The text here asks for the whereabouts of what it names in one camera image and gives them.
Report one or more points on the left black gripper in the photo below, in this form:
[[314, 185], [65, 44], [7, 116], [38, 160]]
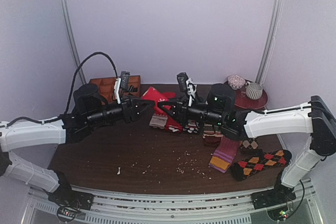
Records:
[[130, 110]]

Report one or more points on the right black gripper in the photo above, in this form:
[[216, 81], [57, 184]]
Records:
[[181, 112]]

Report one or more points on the red sock with white cuff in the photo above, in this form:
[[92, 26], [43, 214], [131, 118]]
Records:
[[154, 95]]

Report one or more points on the orange wooden compartment tray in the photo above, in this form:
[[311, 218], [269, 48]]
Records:
[[106, 86]]

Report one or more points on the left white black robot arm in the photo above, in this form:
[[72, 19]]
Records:
[[91, 111]]

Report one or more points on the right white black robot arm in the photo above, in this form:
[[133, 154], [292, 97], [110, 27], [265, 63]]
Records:
[[312, 117]]

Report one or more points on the red sock white trim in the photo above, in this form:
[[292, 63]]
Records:
[[172, 125]]

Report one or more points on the red sock beige cuff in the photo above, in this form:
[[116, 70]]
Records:
[[158, 121]]

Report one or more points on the black binder clips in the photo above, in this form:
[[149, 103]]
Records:
[[132, 89]]

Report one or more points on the dark teal reindeer sock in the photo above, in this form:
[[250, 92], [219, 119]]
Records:
[[191, 127]]

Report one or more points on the beige striped sock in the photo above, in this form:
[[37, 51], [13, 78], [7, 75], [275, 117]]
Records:
[[211, 135]]

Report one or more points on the purple striped sock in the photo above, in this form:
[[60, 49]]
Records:
[[223, 156]]

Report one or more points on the patterned pink bowl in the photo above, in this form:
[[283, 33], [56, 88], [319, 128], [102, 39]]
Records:
[[236, 82]]

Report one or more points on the dark red round plate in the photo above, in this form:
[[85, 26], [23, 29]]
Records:
[[242, 101]]

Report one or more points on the striped grey cup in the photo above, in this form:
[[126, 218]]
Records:
[[254, 90]]

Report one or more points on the tan argyle sock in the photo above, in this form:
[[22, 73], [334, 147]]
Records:
[[249, 146]]

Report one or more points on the black orange argyle sock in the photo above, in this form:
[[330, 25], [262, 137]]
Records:
[[261, 161]]

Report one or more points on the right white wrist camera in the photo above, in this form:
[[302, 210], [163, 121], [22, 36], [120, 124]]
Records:
[[187, 87]]

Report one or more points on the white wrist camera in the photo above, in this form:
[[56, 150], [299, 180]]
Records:
[[187, 87], [121, 83]]

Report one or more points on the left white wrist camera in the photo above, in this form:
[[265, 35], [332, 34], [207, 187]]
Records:
[[121, 83]]

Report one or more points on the metal base rail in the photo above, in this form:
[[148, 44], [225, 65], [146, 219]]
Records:
[[114, 207]]

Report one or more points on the right aluminium frame post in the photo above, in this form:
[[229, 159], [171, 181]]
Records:
[[270, 41]]

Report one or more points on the aluminium frame post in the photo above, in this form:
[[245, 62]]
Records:
[[69, 32], [270, 41]]

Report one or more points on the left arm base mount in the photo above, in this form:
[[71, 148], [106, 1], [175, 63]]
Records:
[[70, 203]]

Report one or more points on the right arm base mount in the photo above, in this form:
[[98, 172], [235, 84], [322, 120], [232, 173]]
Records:
[[275, 201]]

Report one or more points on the left aluminium frame post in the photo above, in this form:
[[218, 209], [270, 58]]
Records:
[[69, 32]]

